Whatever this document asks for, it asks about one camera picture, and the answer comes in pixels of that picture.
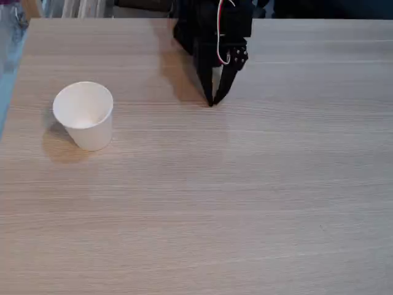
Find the dark brown box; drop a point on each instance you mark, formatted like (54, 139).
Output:
(141, 4)

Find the white paper cup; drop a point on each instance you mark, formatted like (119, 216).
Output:
(86, 123)

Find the white pleated curtain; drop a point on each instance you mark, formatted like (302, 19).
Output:
(76, 8)

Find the light wooden post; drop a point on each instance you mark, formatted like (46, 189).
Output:
(32, 8)

